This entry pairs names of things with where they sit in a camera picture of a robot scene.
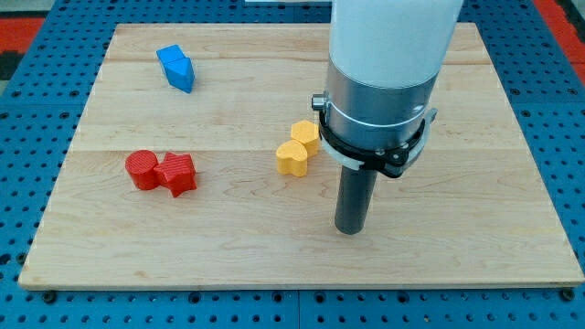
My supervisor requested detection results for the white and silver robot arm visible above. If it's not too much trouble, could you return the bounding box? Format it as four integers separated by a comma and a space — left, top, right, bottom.
325, 0, 463, 148

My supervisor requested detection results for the light wooden board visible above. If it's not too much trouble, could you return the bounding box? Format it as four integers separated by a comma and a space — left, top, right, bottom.
19, 23, 584, 291

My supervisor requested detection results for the yellow heart block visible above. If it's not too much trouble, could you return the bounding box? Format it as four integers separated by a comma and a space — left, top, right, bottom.
276, 140, 308, 177

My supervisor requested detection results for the yellow hexagon block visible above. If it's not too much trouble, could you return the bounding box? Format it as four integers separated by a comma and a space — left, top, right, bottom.
291, 120, 320, 157

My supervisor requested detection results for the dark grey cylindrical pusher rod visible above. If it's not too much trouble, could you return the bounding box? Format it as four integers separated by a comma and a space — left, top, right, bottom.
335, 166, 378, 235

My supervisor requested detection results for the red star block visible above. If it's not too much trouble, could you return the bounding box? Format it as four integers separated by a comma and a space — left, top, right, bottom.
154, 153, 197, 197

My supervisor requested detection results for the blue triangular block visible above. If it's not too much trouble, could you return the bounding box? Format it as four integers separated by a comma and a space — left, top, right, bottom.
164, 58, 195, 93

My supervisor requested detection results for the red cylinder block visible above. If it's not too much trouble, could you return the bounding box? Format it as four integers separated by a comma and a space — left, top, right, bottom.
124, 150, 159, 190

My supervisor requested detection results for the blue cube block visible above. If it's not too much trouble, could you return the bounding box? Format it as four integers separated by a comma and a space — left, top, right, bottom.
156, 44, 185, 72

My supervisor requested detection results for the black and white clamp ring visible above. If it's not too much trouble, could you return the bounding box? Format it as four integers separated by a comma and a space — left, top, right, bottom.
311, 92, 439, 179

